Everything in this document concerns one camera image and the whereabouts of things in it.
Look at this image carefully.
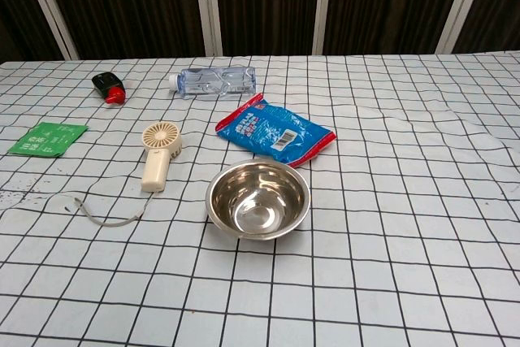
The white partition post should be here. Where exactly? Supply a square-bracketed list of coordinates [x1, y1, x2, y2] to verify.
[18, 0, 80, 60]
[192, 0, 224, 57]
[435, 0, 487, 54]
[311, 0, 341, 55]

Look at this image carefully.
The green flat packet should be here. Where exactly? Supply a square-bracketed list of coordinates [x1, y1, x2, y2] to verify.
[6, 121, 89, 158]

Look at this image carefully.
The black bottle with red cap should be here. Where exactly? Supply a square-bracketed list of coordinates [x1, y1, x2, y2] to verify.
[91, 72, 127, 106]

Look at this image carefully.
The clear plastic water bottle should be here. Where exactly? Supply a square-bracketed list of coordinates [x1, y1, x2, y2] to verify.
[168, 65, 258, 100]

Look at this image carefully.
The blue snack bag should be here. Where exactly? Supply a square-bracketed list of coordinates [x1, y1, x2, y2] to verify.
[214, 93, 337, 169]

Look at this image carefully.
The small handheld fan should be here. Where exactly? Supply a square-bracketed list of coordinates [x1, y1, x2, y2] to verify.
[141, 121, 183, 193]

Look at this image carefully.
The white checkered tablecloth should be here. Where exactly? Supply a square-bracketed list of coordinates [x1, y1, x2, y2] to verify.
[0, 52, 520, 347]

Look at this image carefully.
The stainless steel bowl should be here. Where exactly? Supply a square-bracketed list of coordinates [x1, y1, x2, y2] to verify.
[206, 158, 312, 241]

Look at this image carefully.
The grey fan lanyard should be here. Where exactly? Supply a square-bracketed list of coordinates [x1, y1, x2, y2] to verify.
[74, 191, 158, 228]

